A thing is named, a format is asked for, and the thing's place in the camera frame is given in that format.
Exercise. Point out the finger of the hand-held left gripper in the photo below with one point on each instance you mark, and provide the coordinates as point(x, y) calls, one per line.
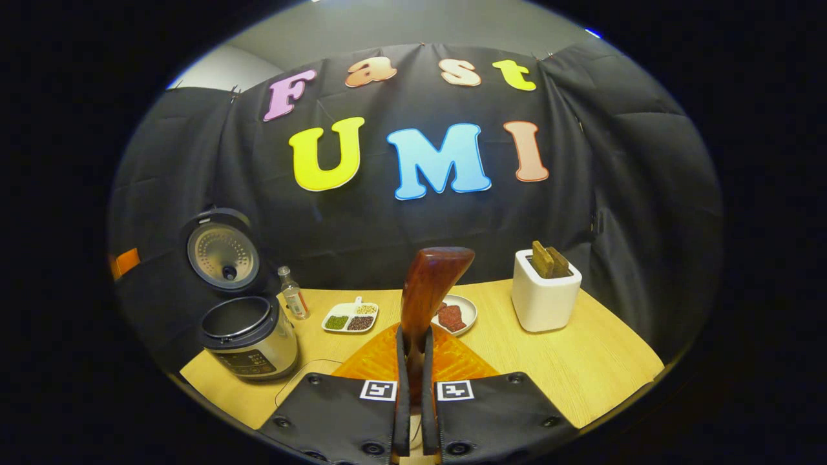
point(124, 263)

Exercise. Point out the round white plate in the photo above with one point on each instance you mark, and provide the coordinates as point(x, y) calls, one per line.
point(468, 311)

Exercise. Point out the dark grey rice cooker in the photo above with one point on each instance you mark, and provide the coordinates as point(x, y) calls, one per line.
point(252, 336)

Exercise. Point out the small clear glass bottle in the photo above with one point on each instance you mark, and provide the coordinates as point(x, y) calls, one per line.
point(294, 298)

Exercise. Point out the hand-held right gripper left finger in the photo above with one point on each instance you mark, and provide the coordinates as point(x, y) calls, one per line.
point(336, 413)

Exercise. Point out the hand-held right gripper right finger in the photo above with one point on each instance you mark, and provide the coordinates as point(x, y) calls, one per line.
point(491, 413)

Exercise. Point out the white chopstick holder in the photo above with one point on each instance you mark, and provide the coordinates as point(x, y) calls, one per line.
point(543, 303)

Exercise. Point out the black backdrop cloth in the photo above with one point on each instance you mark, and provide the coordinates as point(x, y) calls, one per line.
point(581, 194)

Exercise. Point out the brown wooden spoon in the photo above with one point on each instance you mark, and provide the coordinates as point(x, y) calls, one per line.
point(429, 284)

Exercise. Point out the white divided bean dish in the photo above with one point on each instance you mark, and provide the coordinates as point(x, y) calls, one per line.
point(349, 316)

